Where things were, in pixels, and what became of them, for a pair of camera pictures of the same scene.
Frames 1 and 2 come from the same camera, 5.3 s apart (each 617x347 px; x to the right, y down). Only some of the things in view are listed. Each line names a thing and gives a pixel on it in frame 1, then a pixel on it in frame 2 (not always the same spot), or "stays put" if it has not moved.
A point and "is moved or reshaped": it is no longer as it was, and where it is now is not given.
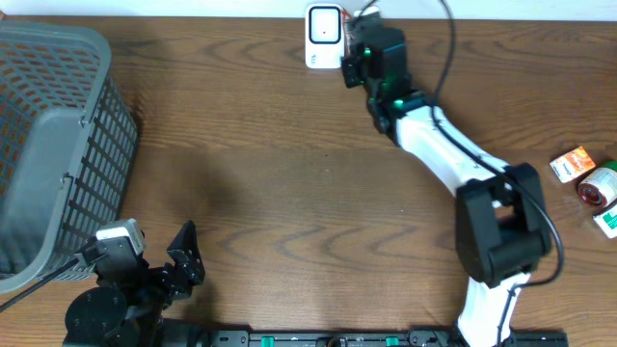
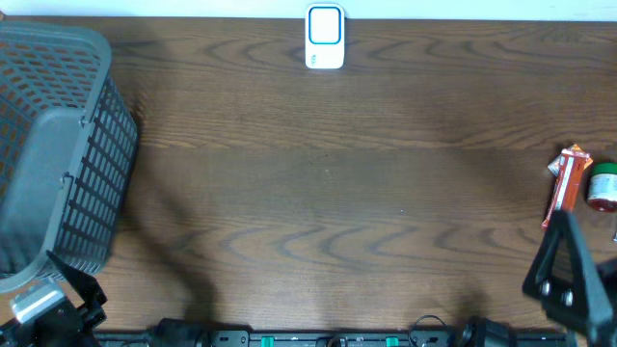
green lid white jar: [599, 187] is moved or reshaped
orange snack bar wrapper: [348, 21] -> [569, 166]
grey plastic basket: [67, 148] stays put
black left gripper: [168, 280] -> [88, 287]
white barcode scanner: [324, 36] stays put
